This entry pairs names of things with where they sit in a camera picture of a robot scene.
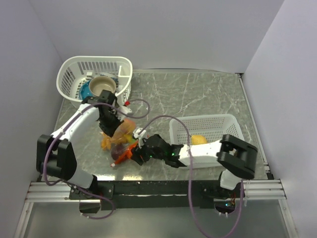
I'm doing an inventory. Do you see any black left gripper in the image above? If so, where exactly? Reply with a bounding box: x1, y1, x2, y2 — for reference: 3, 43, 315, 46
98, 111, 124, 138

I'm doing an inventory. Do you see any clear zip top bag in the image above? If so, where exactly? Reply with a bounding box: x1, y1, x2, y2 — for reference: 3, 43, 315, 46
102, 128, 137, 167

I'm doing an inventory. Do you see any yellow fake lemon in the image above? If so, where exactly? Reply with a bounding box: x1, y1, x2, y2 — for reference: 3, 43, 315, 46
191, 135, 208, 145

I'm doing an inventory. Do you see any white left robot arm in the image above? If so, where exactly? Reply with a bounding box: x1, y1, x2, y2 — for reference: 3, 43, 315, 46
36, 90, 124, 199

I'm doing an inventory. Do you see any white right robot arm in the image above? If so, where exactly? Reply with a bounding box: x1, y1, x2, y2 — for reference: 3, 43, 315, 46
131, 134, 258, 198

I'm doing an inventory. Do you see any purple fake plum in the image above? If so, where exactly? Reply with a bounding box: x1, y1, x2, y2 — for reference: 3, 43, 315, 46
111, 144, 125, 161

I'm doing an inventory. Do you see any pink fake peach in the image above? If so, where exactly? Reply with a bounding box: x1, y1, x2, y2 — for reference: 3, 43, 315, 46
117, 119, 136, 138

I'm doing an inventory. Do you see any orange fake fruit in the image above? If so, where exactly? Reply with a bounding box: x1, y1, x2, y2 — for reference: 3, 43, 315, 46
101, 137, 112, 151

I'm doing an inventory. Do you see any blue plate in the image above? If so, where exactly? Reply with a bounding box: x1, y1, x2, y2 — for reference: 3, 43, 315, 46
79, 80, 100, 103

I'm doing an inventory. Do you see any beige bowl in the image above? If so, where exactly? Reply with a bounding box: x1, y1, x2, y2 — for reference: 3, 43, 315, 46
89, 76, 116, 96

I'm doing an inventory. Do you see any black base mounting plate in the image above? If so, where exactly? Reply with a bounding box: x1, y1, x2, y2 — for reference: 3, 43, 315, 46
69, 180, 245, 214

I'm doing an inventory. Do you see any white oval laundry basket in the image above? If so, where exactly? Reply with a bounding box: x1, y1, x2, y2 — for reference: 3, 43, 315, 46
56, 56, 133, 108

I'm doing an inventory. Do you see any white rectangular perforated basket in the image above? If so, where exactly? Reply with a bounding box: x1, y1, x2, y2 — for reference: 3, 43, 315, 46
169, 114, 242, 170

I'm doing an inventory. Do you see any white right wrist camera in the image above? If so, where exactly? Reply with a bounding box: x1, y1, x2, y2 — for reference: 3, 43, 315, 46
132, 127, 147, 147

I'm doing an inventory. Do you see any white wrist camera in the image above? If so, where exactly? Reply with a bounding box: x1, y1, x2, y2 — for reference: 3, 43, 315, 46
132, 127, 147, 147
118, 104, 132, 117

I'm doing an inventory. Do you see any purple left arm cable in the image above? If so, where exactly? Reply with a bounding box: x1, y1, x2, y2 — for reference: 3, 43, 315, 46
43, 99, 150, 220

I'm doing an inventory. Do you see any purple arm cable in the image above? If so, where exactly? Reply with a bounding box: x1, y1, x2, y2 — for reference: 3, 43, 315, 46
141, 116, 246, 238
43, 99, 150, 220

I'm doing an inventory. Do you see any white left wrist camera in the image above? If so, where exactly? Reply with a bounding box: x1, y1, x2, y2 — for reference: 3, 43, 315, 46
118, 104, 132, 117

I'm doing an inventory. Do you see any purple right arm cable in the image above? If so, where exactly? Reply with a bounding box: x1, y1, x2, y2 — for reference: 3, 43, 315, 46
141, 116, 246, 238

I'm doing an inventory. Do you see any aluminium frame rail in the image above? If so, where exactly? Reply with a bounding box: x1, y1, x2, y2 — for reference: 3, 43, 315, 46
25, 180, 286, 203

